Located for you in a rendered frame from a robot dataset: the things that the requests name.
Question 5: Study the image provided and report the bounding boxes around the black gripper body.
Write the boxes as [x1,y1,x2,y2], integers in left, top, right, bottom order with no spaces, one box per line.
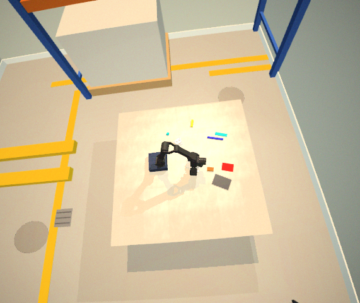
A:
[190,164,197,175]

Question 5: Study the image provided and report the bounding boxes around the red flat rectangular plate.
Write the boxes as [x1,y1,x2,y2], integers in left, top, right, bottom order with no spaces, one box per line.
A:
[222,163,234,172]

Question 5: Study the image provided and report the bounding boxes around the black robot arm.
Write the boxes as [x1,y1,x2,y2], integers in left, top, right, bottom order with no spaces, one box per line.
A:
[155,141,206,168]

